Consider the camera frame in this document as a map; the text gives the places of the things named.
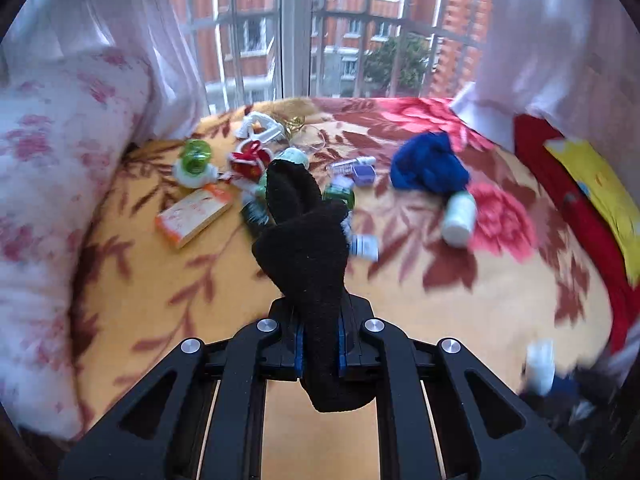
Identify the sheer pink curtain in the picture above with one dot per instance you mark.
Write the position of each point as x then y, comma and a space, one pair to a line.
573, 62
46, 30

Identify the orange white medicine box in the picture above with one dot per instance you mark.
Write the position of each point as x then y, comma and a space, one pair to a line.
183, 221

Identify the right sheer pink curtain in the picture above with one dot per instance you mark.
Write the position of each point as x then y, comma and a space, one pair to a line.
573, 62

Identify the white green plastic bottle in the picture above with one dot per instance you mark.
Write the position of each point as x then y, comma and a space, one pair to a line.
459, 220

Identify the floral orange bed blanket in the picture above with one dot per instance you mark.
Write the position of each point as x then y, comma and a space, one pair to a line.
524, 276

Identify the white blue small box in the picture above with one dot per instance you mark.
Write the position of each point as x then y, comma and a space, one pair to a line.
364, 246

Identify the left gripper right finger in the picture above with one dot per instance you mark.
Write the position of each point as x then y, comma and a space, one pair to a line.
443, 414

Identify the clear syringe applicator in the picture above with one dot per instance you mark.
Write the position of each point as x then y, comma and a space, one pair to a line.
346, 166

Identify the light green bottle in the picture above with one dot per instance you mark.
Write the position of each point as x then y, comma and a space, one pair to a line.
294, 155

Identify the black sock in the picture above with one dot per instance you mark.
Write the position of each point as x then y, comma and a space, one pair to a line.
305, 254

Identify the red blanket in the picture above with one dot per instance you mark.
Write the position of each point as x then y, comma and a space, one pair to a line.
588, 226

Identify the yellow patterned pillow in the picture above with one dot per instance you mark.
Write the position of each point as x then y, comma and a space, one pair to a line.
599, 182

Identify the left sheer pink curtain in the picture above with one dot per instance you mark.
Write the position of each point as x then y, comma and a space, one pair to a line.
46, 30

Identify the green ball white toy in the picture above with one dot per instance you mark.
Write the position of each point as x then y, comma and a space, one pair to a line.
193, 168

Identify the floral pink pillow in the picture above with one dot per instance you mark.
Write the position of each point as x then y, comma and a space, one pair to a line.
64, 126

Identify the small dark dropper bottle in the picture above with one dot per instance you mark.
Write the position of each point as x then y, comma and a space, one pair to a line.
539, 372

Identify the blue crumpled cloth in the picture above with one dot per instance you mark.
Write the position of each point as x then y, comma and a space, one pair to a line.
427, 163

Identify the red white fabric pouch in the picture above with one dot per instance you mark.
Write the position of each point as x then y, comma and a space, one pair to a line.
250, 160

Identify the window frame with bars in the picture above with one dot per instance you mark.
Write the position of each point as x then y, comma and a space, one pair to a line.
249, 51

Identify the small purple plastic cup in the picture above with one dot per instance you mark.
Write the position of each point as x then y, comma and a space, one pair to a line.
364, 175

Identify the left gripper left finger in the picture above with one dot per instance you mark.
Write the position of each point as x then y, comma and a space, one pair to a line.
198, 414

